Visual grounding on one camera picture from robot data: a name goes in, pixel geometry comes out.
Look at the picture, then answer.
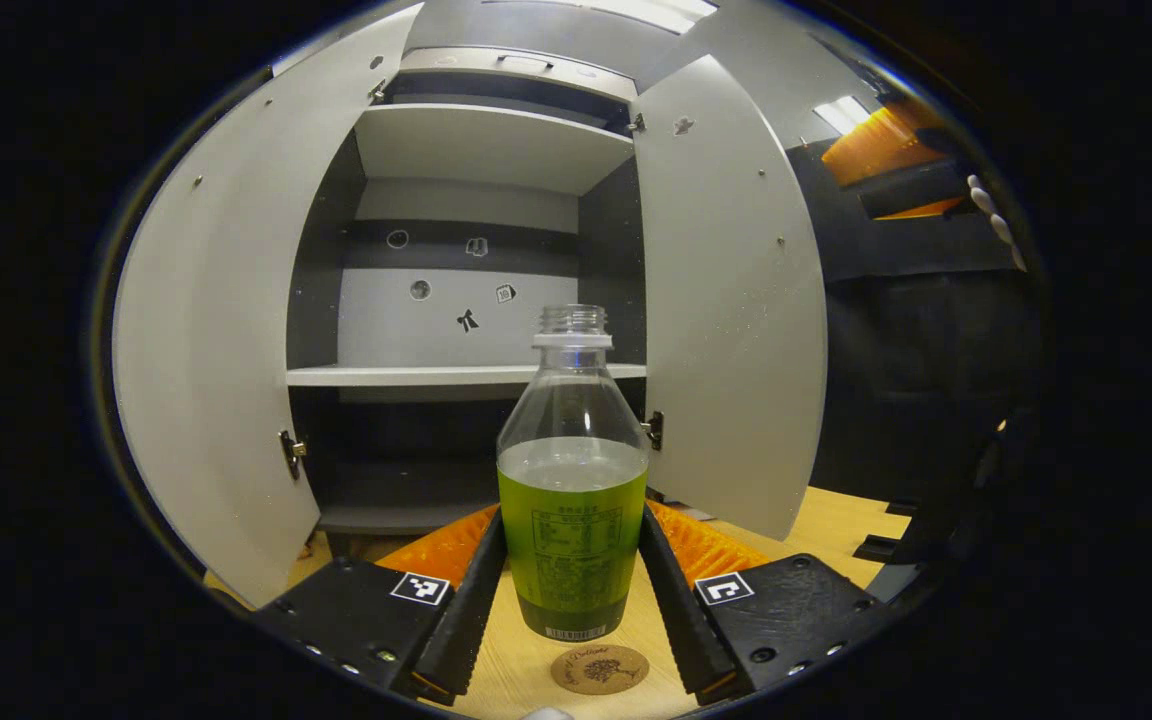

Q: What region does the white cabinet door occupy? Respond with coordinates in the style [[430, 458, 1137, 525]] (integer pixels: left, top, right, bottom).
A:
[[114, 5, 422, 608], [631, 55, 827, 541]]

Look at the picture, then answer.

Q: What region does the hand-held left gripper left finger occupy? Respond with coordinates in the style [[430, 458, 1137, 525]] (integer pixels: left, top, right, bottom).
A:
[[256, 505, 507, 706]]

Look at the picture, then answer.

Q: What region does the round cork coaster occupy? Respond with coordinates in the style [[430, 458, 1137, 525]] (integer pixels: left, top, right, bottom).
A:
[[550, 643, 650, 696]]

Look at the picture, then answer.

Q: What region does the large ceiling light panel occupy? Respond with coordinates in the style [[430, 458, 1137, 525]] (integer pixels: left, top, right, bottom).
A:
[[556, 0, 719, 33]]

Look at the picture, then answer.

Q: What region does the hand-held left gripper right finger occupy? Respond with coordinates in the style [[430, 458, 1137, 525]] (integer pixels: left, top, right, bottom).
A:
[[639, 500, 882, 706]]

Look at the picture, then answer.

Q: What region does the black flat object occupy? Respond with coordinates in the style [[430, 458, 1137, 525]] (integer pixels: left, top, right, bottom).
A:
[[853, 497, 937, 563]]

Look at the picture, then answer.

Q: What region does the green drink bottle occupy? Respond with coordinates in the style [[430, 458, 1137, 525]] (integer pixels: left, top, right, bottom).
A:
[[496, 305, 651, 641]]

